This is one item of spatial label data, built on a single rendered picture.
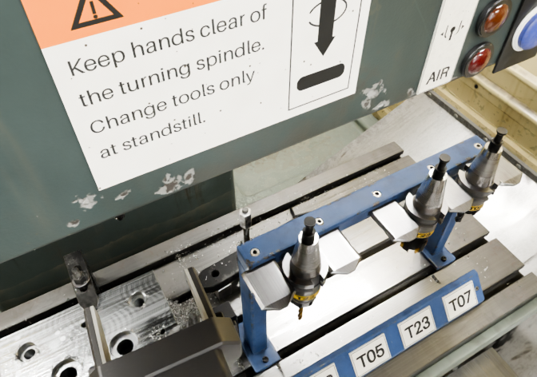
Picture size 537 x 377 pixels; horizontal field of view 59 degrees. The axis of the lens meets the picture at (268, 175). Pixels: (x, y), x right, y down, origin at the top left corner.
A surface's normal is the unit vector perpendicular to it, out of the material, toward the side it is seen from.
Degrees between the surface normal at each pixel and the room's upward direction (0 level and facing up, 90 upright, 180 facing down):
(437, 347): 0
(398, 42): 90
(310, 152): 0
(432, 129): 24
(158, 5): 90
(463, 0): 90
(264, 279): 0
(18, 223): 90
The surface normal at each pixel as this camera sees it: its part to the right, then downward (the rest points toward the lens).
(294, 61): 0.49, 0.65
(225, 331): 0.64, -0.70
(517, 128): -0.87, 0.36
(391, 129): -0.36, -0.45
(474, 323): 0.00, -0.66
